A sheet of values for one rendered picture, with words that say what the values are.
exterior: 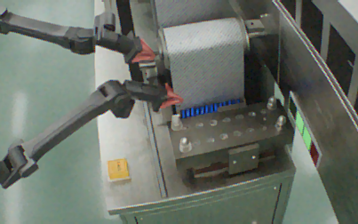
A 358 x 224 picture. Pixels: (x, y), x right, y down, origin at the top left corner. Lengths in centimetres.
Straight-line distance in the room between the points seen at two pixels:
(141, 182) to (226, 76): 45
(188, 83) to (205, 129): 15
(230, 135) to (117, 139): 44
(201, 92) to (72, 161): 153
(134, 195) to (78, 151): 145
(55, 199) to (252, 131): 158
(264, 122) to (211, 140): 19
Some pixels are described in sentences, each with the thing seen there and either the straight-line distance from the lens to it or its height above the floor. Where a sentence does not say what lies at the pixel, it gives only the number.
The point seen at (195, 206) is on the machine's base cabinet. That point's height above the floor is 82.
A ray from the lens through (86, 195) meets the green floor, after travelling 258.
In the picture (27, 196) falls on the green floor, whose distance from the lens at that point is 273.
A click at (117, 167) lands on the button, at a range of 145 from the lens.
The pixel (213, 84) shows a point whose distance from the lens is 139.
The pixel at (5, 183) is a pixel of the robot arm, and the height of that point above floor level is 115.
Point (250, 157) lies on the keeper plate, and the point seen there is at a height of 98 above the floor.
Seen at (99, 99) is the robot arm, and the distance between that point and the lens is 126.
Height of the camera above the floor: 204
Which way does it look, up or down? 45 degrees down
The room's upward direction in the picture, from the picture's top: 8 degrees counter-clockwise
